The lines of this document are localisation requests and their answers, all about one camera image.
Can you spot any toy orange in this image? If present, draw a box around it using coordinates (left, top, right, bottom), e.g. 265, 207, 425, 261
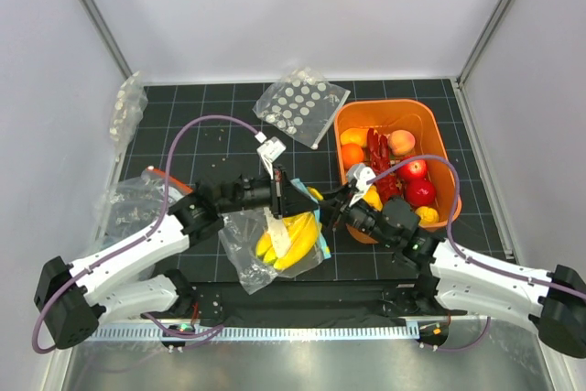
341, 143, 364, 169

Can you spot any red toy lobster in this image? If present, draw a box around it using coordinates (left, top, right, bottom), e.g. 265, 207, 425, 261
367, 128, 402, 203

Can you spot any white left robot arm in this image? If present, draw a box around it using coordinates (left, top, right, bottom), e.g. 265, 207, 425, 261
32, 166, 319, 353

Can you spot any clear red-zip bag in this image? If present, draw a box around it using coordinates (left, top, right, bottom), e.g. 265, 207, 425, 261
96, 166, 165, 248

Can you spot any clear blue-zip bag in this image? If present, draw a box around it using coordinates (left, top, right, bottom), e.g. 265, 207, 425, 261
219, 208, 331, 295

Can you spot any yellow toy banana bunch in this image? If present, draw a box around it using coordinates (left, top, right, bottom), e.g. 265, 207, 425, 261
255, 212, 321, 272

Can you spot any yellow toy lemon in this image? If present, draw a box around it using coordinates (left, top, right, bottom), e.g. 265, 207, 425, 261
415, 206, 440, 226

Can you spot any yellow toy mango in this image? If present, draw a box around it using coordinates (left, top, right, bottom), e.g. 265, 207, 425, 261
340, 128, 368, 148

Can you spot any red toy apple upper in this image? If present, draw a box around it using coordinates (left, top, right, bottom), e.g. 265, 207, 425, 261
396, 159, 428, 183

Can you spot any red toy apple lower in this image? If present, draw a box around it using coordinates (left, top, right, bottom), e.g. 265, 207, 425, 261
404, 179, 437, 208

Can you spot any yellow toy bell pepper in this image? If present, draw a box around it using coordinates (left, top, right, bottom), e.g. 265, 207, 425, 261
363, 186, 383, 212

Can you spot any clear dotted bag at wall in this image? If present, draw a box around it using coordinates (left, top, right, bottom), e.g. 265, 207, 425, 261
109, 71, 148, 163

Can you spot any white slotted cable duct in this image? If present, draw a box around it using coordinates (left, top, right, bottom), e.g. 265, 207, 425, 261
87, 321, 419, 342

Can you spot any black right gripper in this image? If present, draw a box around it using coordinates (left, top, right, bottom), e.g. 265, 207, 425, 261
309, 181, 396, 248

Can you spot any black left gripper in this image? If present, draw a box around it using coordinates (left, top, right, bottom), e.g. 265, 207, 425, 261
218, 163, 318, 219

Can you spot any toy peach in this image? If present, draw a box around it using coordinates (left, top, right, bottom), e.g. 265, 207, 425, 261
387, 130, 417, 157

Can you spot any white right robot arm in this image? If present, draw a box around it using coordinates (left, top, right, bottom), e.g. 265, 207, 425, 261
318, 186, 585, 359

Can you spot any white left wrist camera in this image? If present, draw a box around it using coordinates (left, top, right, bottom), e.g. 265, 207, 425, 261
255, 132, 286, 168

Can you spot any clear polka dot bag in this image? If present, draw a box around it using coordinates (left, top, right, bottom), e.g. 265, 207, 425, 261
253, 67, 351, 150

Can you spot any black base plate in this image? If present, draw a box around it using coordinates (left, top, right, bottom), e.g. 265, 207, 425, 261
139, 278, 468, 322

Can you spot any red toy apple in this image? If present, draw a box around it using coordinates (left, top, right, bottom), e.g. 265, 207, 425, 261
404, 179, 437, 208
396, 159, 428, 183

